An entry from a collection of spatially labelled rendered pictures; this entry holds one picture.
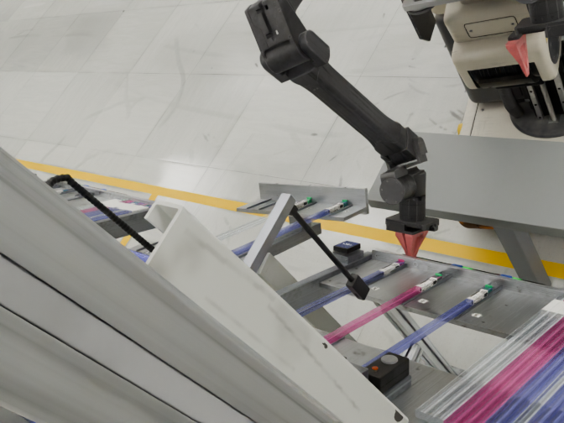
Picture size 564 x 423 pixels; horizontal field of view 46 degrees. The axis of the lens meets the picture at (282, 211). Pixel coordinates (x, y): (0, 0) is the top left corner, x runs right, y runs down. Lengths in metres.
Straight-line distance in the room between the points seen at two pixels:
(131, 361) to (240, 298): 0.24
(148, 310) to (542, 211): 1.51
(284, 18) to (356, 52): 2.14
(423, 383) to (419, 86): 2.07
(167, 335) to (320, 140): 2.85
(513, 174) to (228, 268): 1.38
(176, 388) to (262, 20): 1.08
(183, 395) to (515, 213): 1.50
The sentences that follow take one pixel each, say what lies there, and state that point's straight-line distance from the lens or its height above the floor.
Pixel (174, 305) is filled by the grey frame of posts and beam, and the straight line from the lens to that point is 0.16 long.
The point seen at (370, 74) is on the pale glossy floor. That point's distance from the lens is 3.15.
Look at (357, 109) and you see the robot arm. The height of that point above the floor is 1.08.
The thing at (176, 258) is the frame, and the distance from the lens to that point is 0.35.
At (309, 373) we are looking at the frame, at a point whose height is 1.55.
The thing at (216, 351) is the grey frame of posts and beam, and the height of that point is 1.79.
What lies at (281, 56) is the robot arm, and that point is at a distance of 1.21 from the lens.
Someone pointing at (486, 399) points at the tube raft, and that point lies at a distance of 0.99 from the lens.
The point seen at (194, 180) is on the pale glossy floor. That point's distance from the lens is 3.31.
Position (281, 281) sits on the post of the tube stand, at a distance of 1.63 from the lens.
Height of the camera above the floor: 1.92
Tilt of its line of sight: 42 degrees down
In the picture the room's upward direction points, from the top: 41 degrees counter-clockwise
